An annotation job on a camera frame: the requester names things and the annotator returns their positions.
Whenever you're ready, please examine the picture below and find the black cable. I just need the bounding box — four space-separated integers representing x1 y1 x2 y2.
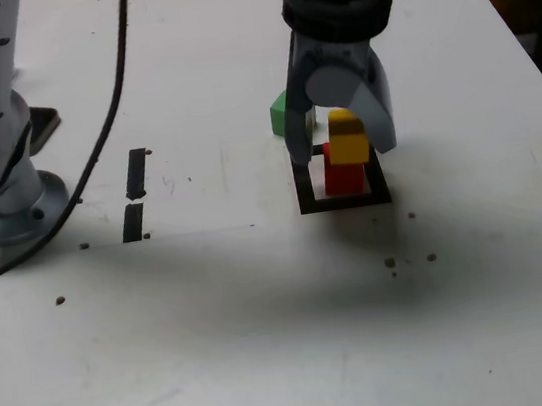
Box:
0 0 170 291

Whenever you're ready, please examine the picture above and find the dark embossed tray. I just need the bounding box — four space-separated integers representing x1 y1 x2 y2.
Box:
24 102 67 157

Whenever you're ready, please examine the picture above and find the green cube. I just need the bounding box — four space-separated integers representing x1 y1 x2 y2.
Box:
267 87 318 138

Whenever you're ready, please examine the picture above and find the black tape square outline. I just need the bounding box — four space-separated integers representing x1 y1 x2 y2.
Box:
288 135 393 216

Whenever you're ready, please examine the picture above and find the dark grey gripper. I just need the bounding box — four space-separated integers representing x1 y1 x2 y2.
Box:
270 20 401 168

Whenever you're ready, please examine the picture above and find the black tape strip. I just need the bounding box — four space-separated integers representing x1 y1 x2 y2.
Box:
110 147 160 244

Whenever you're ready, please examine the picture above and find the yellow cube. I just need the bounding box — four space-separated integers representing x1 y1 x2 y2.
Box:
322 104 372 168

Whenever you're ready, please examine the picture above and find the red cube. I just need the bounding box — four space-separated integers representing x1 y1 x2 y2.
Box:
317 137 369 198

